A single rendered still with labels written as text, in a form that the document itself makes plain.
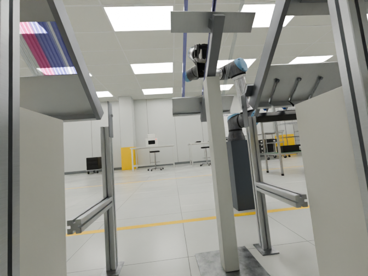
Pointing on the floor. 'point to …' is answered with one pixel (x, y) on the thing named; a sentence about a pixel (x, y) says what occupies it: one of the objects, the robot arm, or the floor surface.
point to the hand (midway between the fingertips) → (207, 62)
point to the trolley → (272, 138)
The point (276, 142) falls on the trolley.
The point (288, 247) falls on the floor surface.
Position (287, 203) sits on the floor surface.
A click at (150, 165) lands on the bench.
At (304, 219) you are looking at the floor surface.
